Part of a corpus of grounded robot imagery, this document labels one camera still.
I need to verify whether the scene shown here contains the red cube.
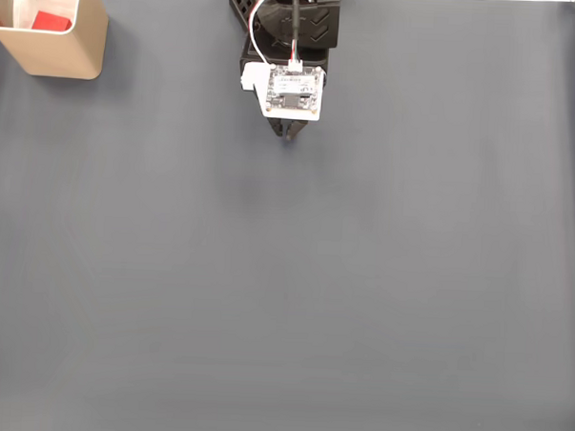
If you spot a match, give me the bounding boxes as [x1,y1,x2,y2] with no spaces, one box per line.
[31,9,73,32]

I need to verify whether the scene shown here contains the beige box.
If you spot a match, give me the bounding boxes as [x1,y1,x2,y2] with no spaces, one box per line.
[0,0,111,82]

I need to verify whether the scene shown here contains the white padding foam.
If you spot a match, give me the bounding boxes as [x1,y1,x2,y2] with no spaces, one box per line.
[0,0,81,31]

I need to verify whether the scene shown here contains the red white servo cable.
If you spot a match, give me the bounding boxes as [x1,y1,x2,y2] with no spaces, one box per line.
[245,0,313,69]

